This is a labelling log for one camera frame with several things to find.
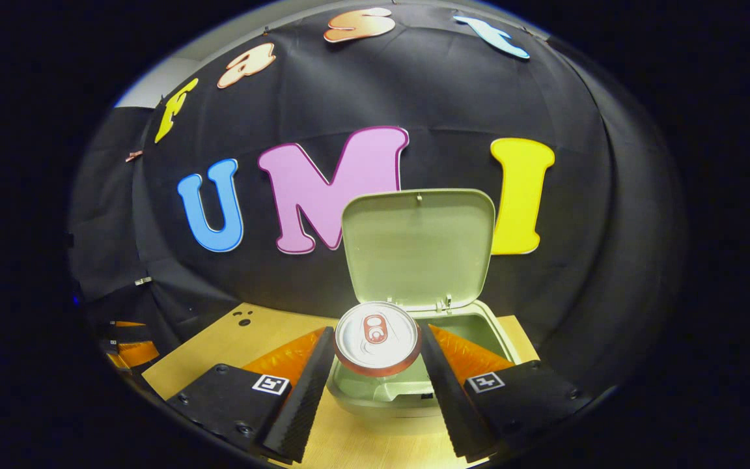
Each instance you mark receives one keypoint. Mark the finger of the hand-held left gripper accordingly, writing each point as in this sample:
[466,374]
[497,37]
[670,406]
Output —
[131,332]
[134,354]

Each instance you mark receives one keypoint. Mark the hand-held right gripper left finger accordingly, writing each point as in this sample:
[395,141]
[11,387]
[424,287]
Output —
[310,391]

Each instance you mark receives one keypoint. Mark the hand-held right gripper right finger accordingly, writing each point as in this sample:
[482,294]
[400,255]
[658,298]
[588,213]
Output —
[446,397]

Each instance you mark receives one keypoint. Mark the orange pop can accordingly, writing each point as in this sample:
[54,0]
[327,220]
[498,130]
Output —
[378,339]

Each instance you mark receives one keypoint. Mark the green desktop garbage bin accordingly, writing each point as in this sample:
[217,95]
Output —
[414,247]

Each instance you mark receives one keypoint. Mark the wooden desktop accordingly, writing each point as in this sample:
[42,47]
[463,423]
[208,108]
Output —
[219,352]

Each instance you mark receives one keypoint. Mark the copper clip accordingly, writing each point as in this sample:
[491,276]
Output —
[134,156]

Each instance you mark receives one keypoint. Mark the black backdrop cloth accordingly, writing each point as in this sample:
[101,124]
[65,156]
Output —
[440,85]

